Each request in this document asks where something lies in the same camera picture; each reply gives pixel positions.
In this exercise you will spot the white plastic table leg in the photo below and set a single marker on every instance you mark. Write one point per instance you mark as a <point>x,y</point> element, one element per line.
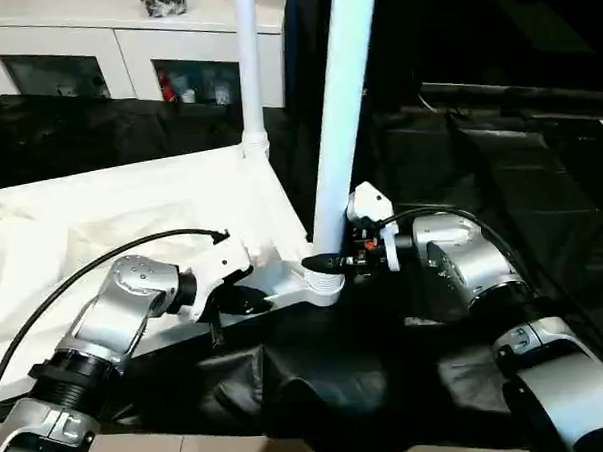
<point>251,68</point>
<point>341,104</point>

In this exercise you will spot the white plastic table top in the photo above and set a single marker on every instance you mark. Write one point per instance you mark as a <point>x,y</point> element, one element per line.
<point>111,214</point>

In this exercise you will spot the black plastic mat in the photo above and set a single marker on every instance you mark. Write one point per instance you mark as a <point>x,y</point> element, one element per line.
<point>520,196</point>

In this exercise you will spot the black bar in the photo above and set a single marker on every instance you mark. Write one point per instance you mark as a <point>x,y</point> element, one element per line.
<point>526,94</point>

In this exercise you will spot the red bottle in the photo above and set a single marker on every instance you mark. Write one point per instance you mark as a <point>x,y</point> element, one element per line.
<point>166,87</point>

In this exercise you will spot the dark bundle on cabinet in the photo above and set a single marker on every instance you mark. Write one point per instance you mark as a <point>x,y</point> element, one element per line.
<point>164,2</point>

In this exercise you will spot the white cabinet with glass doors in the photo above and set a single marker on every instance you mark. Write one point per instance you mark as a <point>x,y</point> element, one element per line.
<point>73,46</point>

